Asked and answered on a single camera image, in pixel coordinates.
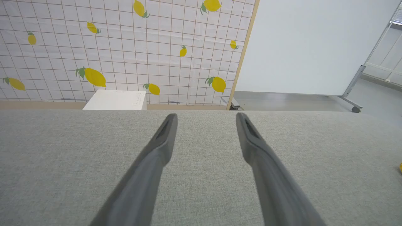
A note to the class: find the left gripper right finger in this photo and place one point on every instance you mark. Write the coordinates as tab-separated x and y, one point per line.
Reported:
276	188

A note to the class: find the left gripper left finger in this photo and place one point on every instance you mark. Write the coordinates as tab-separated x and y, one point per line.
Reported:
141	185

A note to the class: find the white rectangular box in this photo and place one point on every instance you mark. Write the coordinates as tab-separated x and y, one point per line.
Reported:
116	100

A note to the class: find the grey metal panel stand leg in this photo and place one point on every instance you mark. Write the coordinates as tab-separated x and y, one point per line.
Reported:
235	105
353	81

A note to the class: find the white partition panel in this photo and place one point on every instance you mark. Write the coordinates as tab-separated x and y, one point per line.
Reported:
307	47

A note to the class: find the lemon print partition screen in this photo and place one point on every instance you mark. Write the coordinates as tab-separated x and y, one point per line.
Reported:
125	40

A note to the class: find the white framed glass partition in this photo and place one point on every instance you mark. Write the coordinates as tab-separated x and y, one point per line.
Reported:
380	66

